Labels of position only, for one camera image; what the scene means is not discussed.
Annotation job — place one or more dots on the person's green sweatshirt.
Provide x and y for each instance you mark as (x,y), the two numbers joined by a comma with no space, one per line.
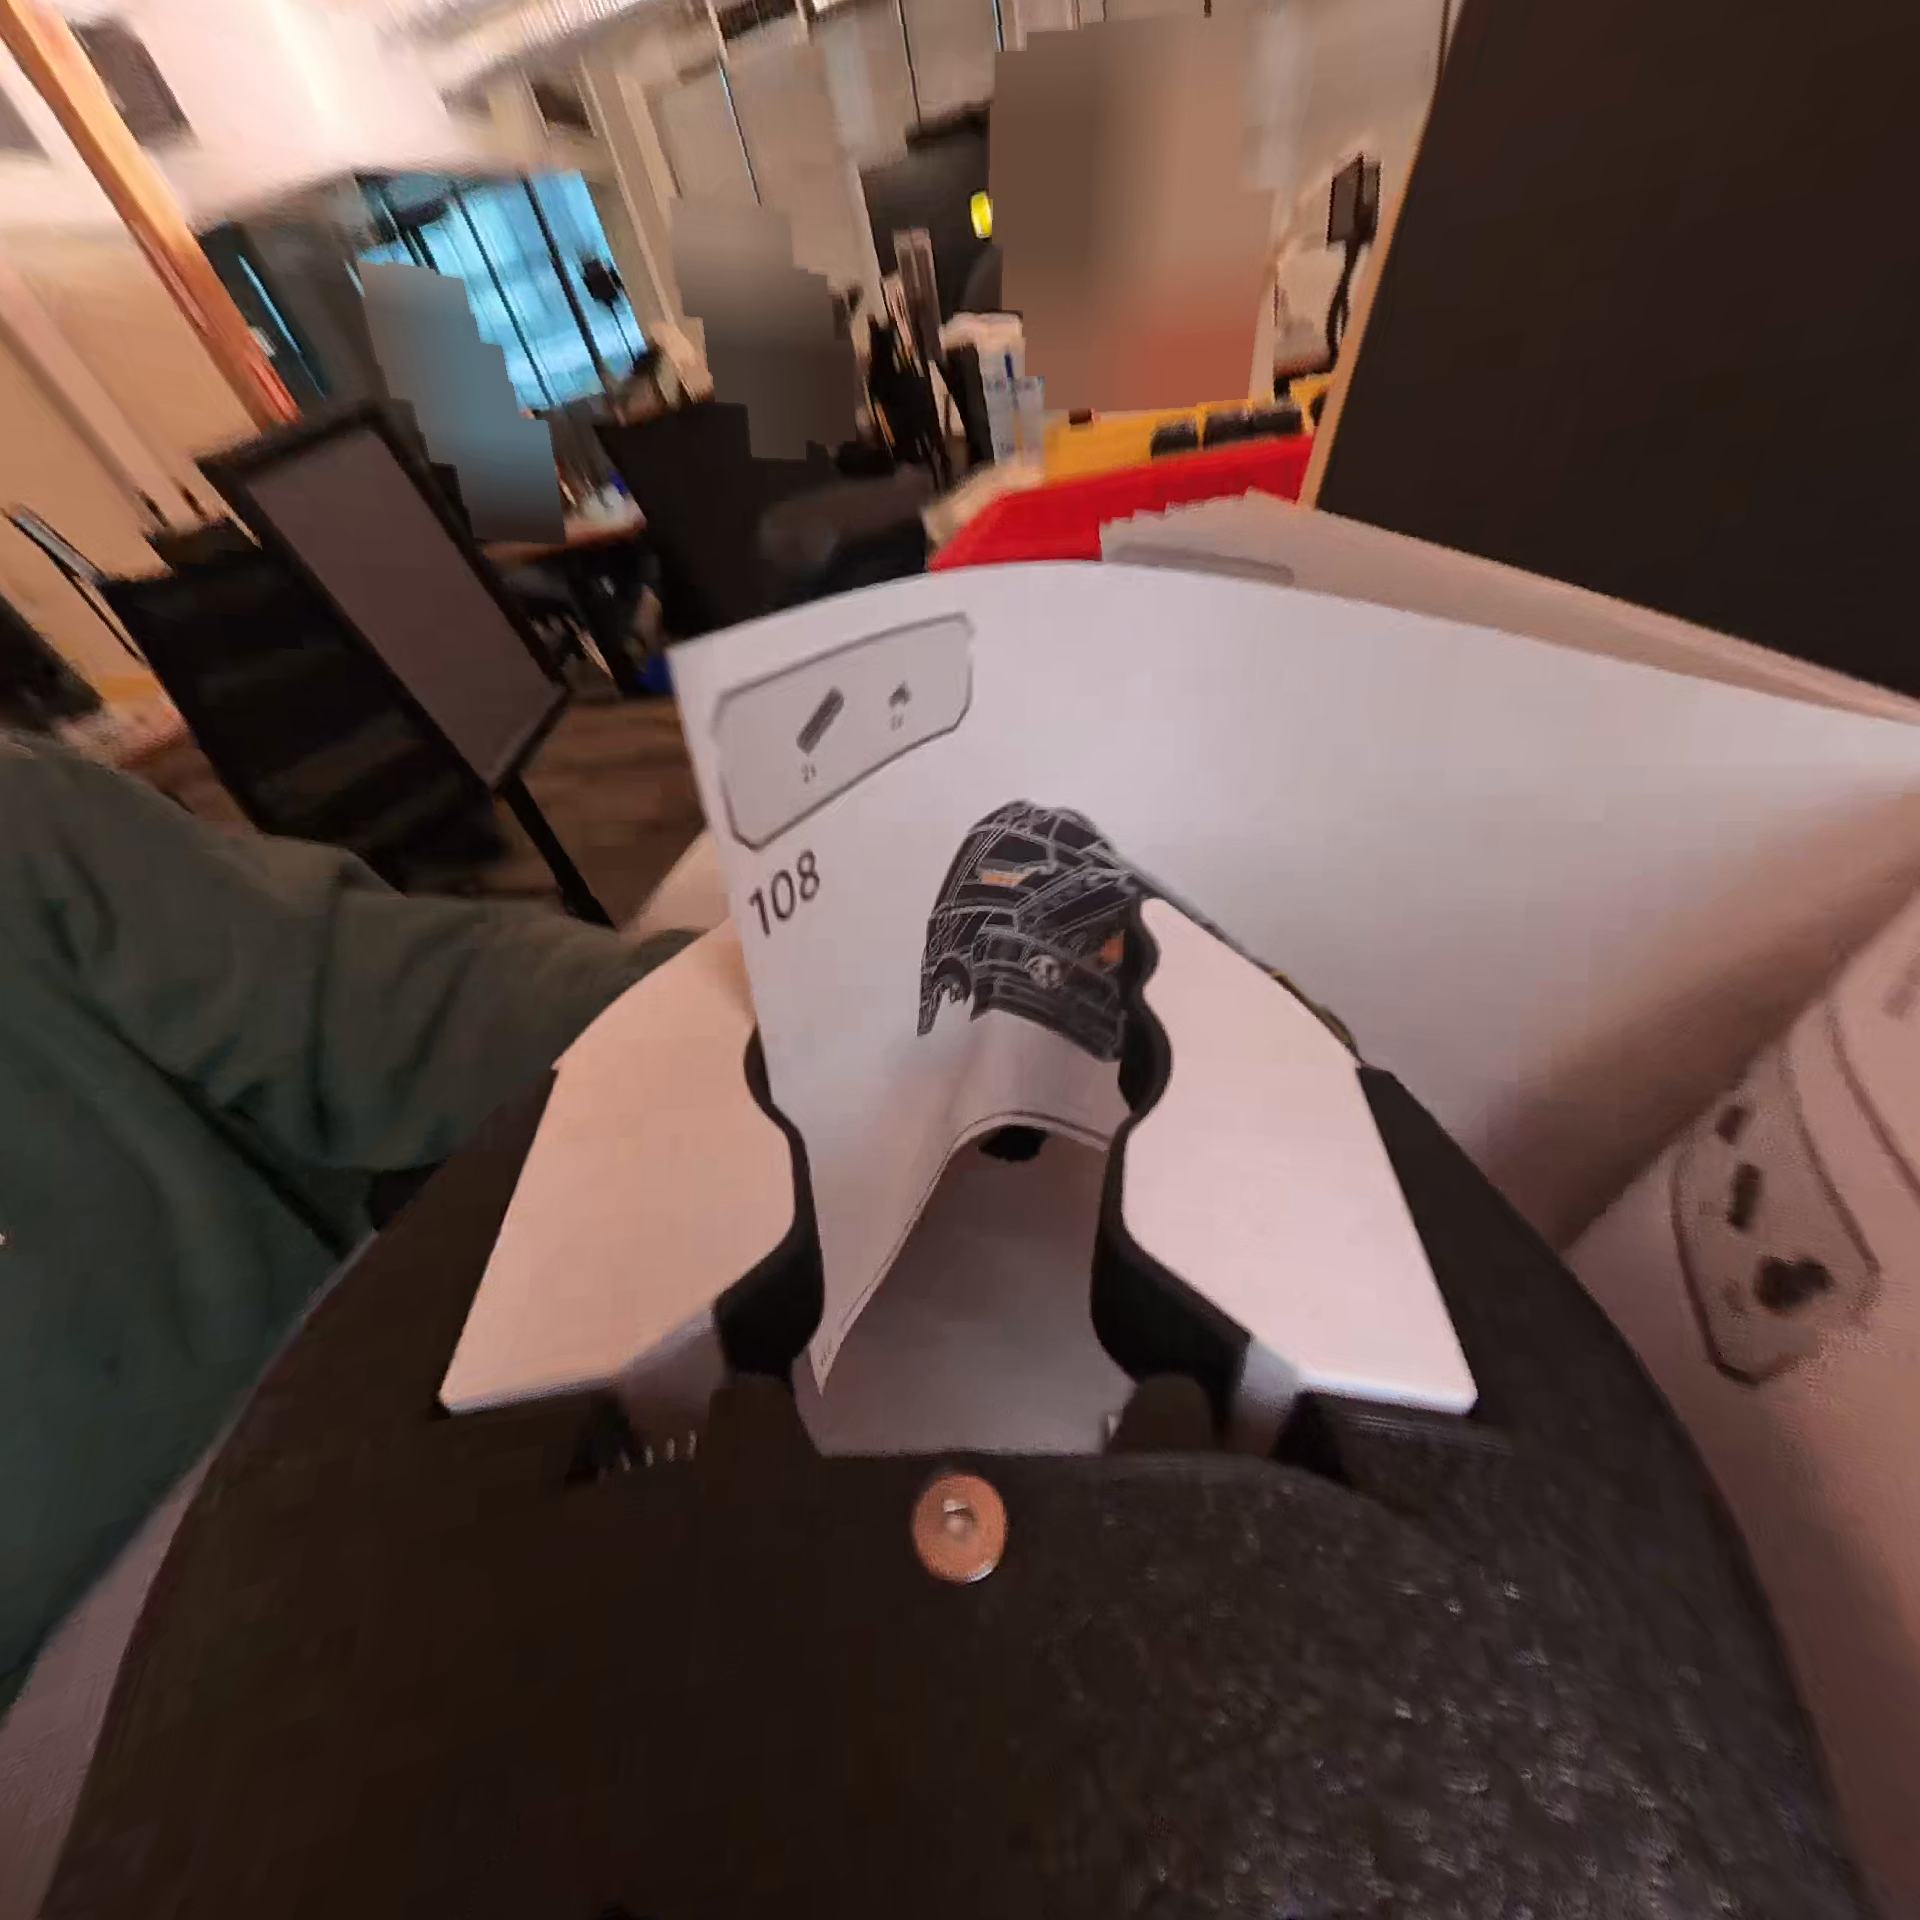
(211,1052)

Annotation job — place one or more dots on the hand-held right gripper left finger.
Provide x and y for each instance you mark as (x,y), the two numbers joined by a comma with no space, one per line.
(617,1200)

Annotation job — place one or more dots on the yellow plastic bin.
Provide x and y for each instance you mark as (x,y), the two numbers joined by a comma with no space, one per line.
(1172,431)

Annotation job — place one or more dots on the black flag board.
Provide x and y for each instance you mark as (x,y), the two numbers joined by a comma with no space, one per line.
(1651,300)

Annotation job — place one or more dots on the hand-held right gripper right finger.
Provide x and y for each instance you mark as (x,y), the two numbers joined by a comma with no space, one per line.
(1292,1200)

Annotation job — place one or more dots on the red plastic bin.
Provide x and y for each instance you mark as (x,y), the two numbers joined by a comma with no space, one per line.
(1113,511)

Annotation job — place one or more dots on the lego instruction booklet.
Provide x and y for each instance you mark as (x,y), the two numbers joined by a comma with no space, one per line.
(1441,811)

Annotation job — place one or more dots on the black office chair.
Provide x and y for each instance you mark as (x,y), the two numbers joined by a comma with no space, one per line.
(271,720)
(393,572)

